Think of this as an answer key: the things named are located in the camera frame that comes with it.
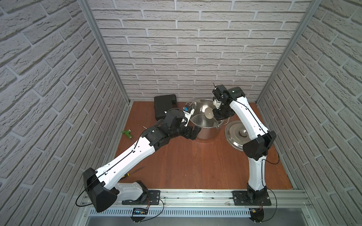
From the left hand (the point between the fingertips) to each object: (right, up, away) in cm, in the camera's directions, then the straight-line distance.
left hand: (190, 120), depth 72 cm
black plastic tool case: (-23, +13, +48) cm, 55 cm away
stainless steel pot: (+14, -6, +18) cm, 24 cm away
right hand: (+19, +1, +11) cm, 22 cm away
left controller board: (-27, -48, +1) cm, 55 cm away
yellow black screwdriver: (-37, -32, +9) cm, 50 cm away
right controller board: (+34, -48, -2) cm, 59 cm away
